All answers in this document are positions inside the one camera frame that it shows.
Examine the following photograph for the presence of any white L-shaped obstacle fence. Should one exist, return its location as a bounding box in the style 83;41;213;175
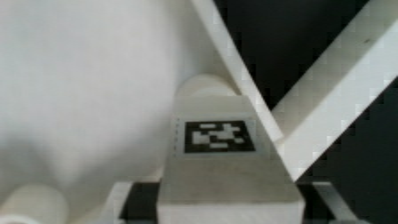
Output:
271;0;398;178

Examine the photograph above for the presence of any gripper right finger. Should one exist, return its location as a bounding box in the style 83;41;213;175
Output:
296;181;371;224

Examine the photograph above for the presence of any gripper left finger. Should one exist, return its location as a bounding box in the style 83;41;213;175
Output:
95;182;159;224

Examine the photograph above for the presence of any white square table top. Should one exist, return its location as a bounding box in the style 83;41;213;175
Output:
0;0;285;224

